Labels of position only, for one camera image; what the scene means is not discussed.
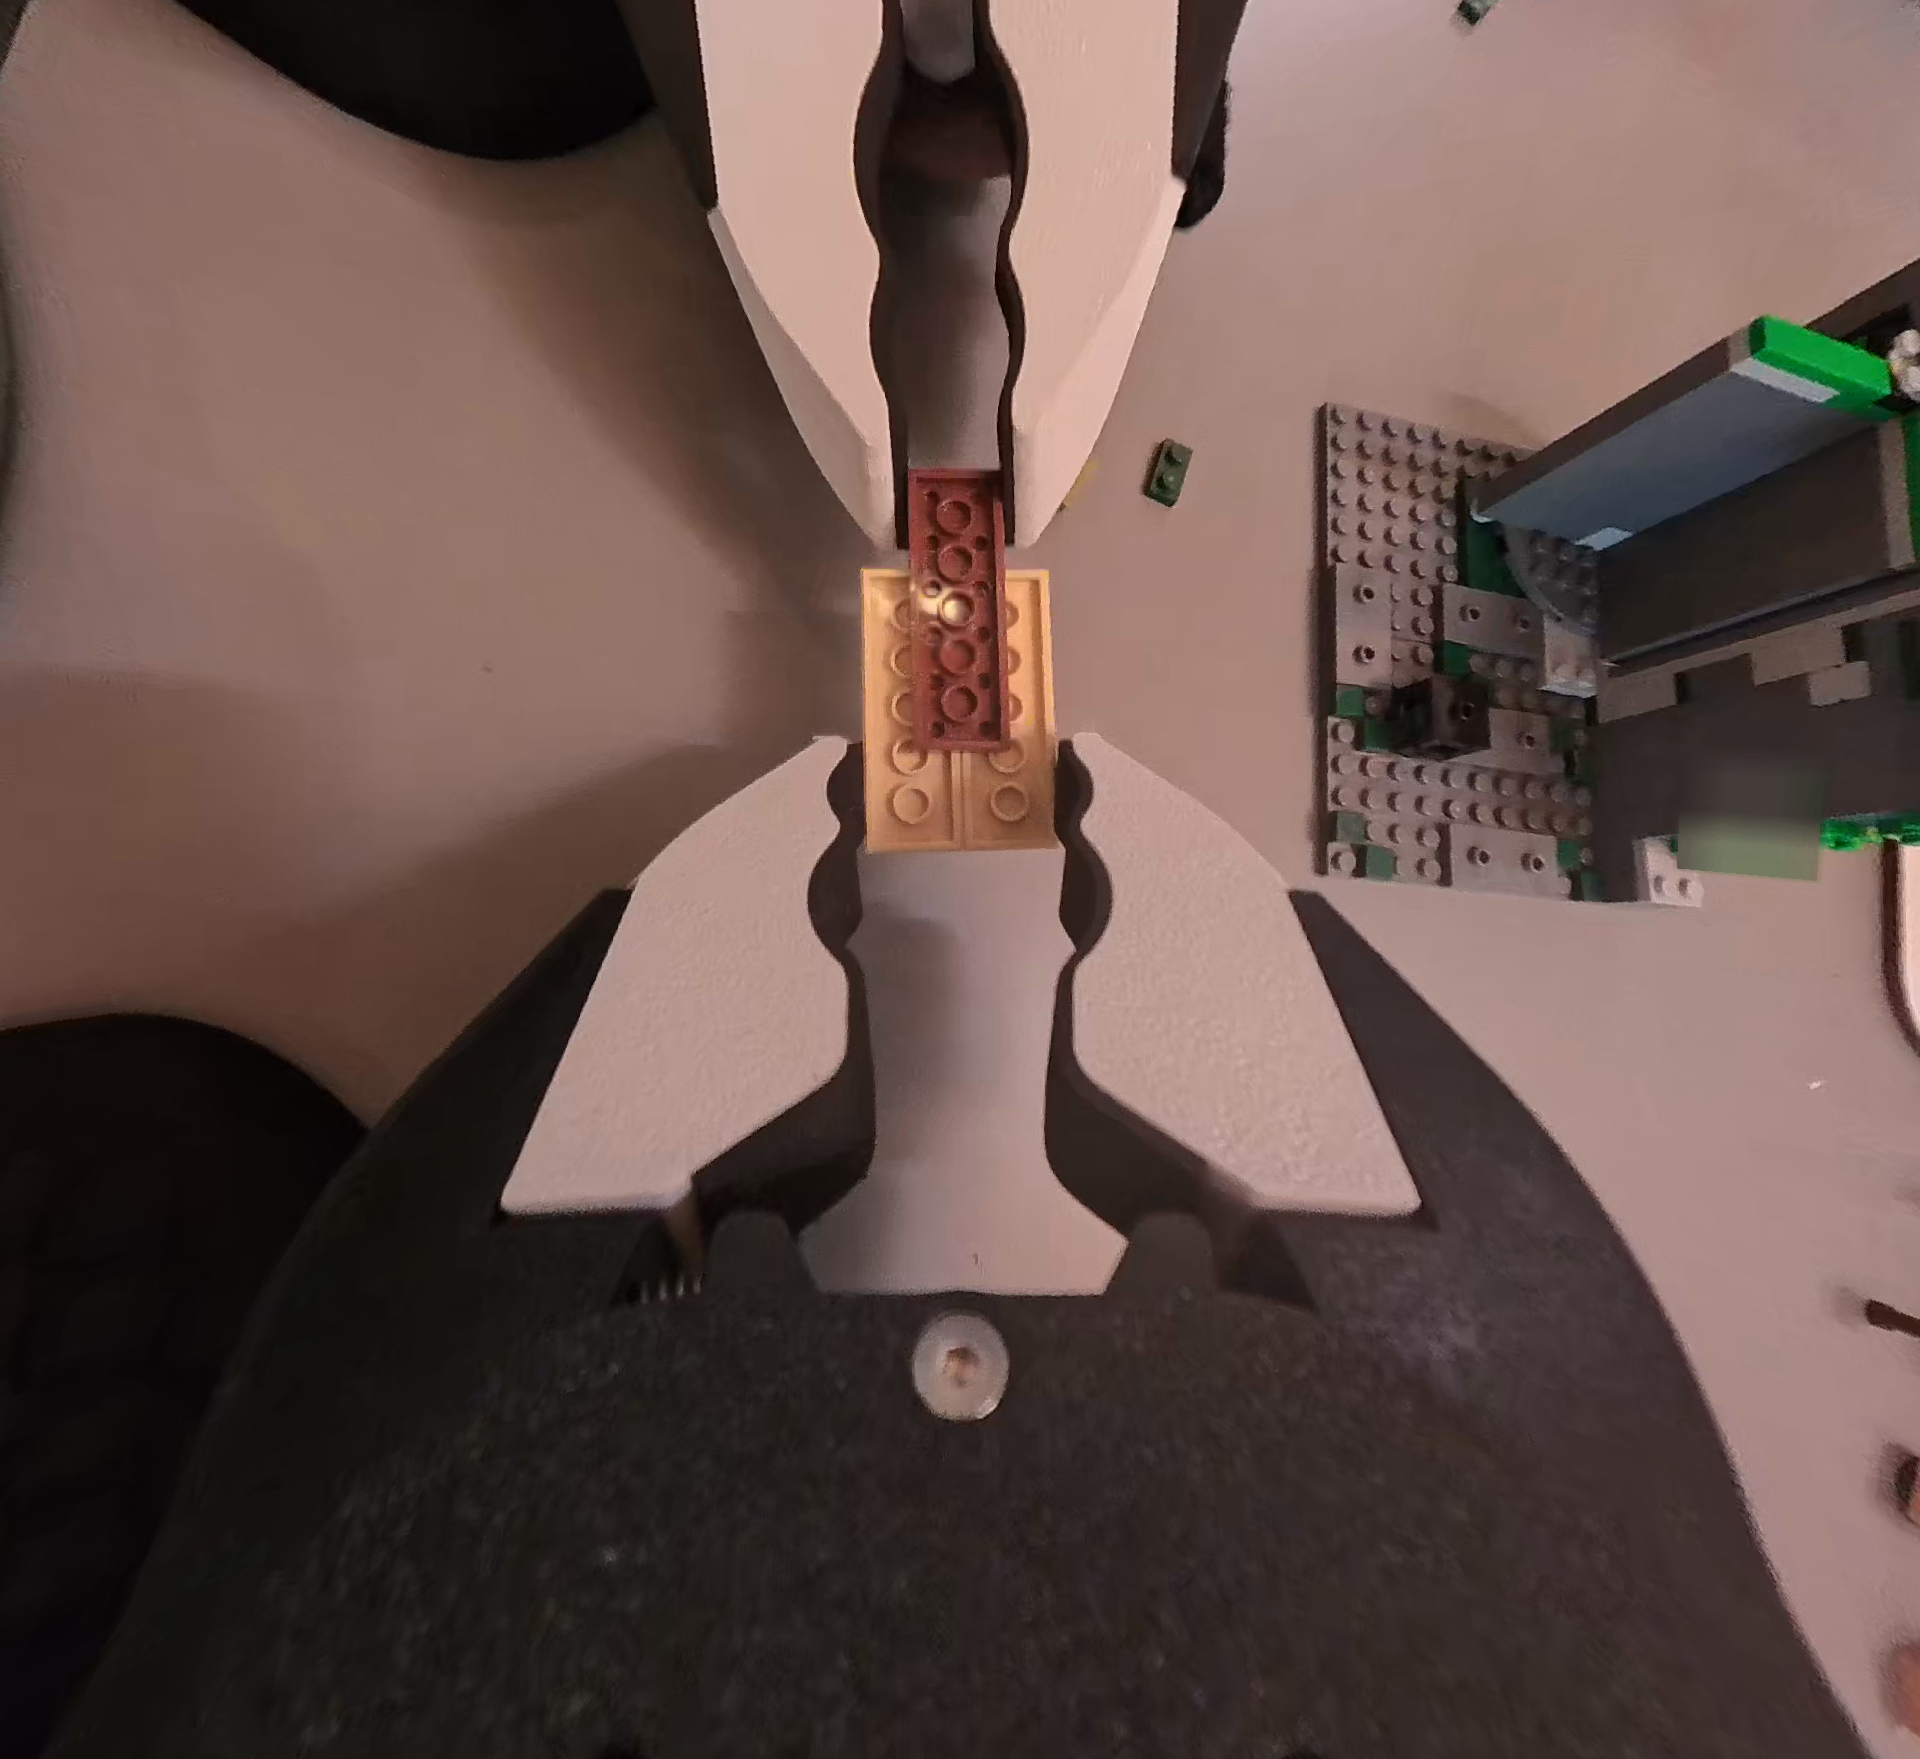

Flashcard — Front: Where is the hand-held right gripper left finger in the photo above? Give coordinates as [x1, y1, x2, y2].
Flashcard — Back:
[500, 736, 877, 1237]

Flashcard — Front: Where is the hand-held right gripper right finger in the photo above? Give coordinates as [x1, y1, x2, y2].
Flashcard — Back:
[1049, 733, 1420, 1248]

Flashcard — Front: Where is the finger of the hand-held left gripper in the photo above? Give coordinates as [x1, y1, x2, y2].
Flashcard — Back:
[979, 0, 1301, 548]
[678, 0, 912, 548]

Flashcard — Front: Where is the large tan toy brick plate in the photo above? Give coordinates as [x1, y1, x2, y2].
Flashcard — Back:
[858, 568, 1062, 855]

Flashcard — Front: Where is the brown toy brick plate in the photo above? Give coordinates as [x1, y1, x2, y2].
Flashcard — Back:
[905, 468, 1011, 752]

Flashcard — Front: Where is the grey desk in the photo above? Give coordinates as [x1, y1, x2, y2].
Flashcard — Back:
[0, 0, 1920, 1759]

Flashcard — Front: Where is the grey toy brick building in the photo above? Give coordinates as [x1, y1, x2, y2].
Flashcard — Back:
[1316, 311, 1920, 909]

